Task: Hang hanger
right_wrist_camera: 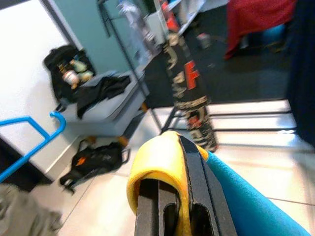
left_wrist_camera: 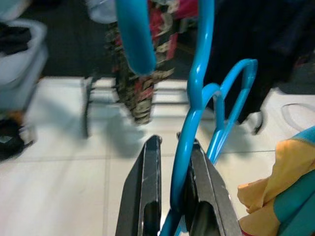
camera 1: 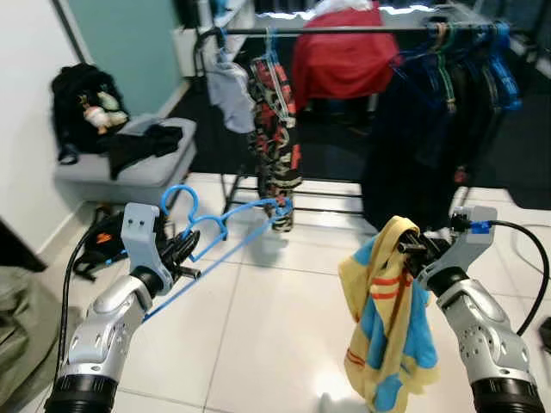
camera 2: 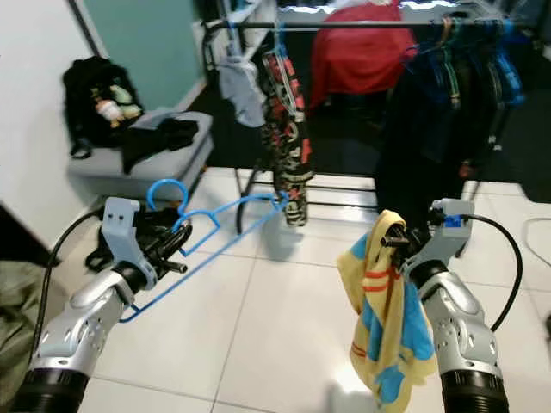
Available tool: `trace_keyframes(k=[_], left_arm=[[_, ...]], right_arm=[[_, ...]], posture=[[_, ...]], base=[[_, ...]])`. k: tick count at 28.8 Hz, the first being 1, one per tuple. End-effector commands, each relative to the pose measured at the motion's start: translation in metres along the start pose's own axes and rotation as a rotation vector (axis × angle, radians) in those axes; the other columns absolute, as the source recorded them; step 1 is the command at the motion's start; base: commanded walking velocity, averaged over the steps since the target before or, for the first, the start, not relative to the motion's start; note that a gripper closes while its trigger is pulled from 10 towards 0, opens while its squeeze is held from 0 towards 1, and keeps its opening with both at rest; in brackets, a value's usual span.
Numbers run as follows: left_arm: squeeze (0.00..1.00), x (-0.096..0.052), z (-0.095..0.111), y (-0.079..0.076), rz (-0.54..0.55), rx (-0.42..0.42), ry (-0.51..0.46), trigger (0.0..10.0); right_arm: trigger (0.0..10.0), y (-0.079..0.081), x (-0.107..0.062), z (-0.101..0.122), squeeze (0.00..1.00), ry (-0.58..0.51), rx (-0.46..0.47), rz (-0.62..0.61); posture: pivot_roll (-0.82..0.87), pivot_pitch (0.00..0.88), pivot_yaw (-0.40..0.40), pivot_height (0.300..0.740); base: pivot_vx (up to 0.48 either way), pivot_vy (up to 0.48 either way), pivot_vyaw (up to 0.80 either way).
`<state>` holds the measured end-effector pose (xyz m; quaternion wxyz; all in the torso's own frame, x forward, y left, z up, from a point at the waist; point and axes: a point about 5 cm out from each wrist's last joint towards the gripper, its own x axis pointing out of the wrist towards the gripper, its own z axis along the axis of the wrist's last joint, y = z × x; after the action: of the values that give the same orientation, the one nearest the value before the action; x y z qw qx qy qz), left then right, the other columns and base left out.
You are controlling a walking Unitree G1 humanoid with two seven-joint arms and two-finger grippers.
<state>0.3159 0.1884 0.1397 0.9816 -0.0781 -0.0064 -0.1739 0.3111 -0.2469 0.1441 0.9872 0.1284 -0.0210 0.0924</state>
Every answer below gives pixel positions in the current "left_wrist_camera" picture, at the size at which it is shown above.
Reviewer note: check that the clear plastic storage box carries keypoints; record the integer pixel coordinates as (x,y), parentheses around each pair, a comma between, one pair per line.
(22,81)

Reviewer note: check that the black red printed shirt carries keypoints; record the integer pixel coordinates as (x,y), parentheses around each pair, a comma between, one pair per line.
(137,98)

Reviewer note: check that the yellow and blue garment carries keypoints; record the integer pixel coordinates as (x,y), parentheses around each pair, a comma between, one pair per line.
(270,172)

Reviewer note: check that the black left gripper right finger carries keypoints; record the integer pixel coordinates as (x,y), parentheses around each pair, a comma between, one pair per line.
(209,186)

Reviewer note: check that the dark navy garment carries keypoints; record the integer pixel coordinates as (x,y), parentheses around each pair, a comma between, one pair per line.
(246,49)

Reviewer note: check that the white t-shirt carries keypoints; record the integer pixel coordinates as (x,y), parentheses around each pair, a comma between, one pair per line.
(103,9)

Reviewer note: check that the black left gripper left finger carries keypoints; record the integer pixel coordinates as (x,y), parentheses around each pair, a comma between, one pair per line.
(150,184)

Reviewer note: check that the black bag orange logo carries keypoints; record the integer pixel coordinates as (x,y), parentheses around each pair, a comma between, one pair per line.
(9,140)

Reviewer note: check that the black folded clothes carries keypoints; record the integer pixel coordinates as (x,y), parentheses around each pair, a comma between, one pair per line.
(12,39)

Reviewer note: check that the black metal clothes rack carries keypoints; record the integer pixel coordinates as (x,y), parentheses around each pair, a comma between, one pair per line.
(87,110)

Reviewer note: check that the blue plastic hanger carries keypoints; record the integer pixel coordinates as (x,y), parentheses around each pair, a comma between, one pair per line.
(182,152)

